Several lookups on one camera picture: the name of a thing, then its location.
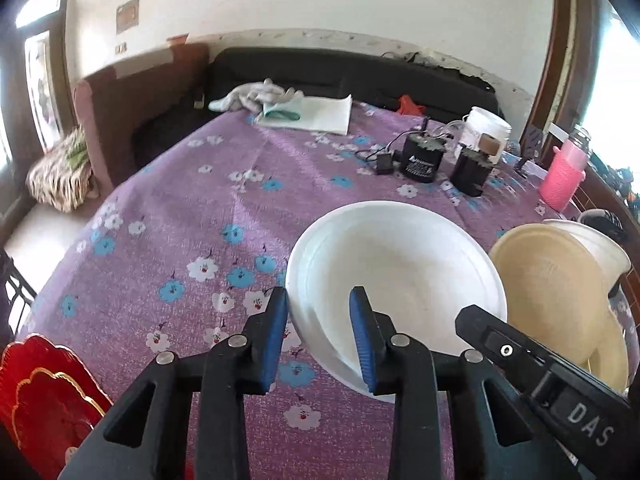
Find small wall plaque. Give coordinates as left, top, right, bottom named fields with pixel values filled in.
left=116, top=2, right=140, bottom=36

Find clear plastic container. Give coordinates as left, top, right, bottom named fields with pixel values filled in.
left=442, top=120, right=468, bottom=153

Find white bag with green print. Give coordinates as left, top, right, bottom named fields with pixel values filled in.
left=254, top=95, right=354, bottom=136

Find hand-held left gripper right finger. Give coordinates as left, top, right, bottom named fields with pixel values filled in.
left=349, top=286, right=581, bottom=480

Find beige bowl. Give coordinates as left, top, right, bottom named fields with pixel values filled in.
left=489, top=224, right=617, bottom=376
left=587, top=305, right=630, bottom=393

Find white plastic jar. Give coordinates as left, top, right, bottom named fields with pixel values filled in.
left=462, top=106, right=512, bottom=165

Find wooden cabinet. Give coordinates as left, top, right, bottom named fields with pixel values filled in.
left=570, top=165, right=640, bottom=271

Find dark cloth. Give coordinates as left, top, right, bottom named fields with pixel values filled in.
left=382, top=50, right=496, bottom=93

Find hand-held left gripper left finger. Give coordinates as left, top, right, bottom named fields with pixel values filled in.
left=59, top=286, right=290, bottom=480

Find wooden window frame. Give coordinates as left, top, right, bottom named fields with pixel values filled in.
left=520, top=0, right=601, bottom=161

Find brown armchair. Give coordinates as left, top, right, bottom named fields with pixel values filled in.
left=74, top=42, right=216, bottom=196

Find white work gloves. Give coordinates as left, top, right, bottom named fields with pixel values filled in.
left=208, top=78, right=304, bottom=113

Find black metal chair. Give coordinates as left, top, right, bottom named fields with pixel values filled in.
left=0, top=247, right=38, bottom=336

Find pink sleeved glass bottle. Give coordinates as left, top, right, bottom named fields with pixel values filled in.
left=538, top=124, right=592, bottom=212

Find black cylindrical motor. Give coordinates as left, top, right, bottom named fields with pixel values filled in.
left=400, top=119, right=447, bottom=184

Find patterned cushion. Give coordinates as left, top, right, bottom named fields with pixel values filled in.
left=26, top=126, right=95, bottom=212

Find black motor with wooden knob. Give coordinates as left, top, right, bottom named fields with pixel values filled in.
left=450, top=132, right=503, bottom=197

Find wooden glass door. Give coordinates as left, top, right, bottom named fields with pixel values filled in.
left=0, top=0, right=76, bottom=241

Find purple floral tablecloth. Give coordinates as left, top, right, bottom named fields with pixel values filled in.
left=15, top=102, right=640, bottom=480

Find black patterned hat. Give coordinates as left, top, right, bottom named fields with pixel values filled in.
left=579, top=209, right=625, bottom=235

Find black sofa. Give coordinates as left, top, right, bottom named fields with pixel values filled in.
left=132, top=47, right=501, bottom=171

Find red plate with gold rim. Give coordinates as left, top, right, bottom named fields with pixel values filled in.
left=0, top=332, right=113, bottom=480

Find red cloth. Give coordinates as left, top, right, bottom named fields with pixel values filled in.
left=396, top=94, right=426, bottom=116

